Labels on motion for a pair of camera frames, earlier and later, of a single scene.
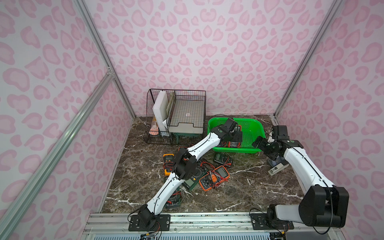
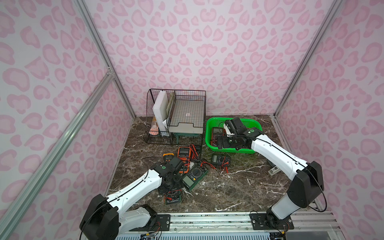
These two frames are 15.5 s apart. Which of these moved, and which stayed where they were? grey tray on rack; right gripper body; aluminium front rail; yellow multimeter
Moved: right gripper body
Stayed: grey tray on rack; aluminium front rail; yellow multimeter
